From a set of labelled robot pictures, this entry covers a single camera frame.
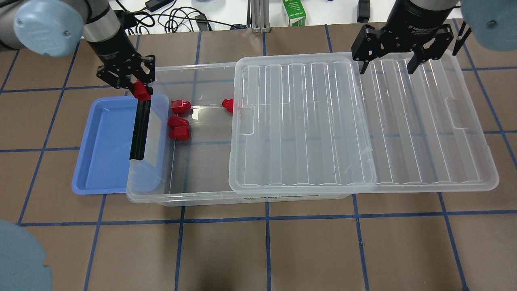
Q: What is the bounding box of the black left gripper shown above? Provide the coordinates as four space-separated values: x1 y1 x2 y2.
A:
87 31 156 97

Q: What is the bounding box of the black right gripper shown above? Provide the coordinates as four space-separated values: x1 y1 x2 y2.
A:
351 0 454 75

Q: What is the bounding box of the red block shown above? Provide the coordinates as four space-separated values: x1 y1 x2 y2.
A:
168 126 191 140
170 99 191 115
167 116 189 129
131 80 152 102
222 98 234 114

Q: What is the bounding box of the clear plastic box lid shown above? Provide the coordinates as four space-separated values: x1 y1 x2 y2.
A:
229 51 499 197

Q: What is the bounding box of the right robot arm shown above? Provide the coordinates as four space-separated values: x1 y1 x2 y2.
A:
351 0 517 74

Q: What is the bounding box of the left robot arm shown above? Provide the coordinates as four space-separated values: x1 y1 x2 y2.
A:
0 0 155 101

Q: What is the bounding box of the blue plastic tray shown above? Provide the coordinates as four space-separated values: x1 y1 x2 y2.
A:
72 94 170 199

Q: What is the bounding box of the clear plastic storage box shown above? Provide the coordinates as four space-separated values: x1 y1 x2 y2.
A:
126 62 347 207

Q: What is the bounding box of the black power adapter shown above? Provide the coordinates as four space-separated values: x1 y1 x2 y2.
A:
357 0 370 23

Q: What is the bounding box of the green white carton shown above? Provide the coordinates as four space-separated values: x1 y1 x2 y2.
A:
281 0 307 27

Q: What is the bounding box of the black box latch handle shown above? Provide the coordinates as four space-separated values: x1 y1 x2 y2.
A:
129 100 151 160

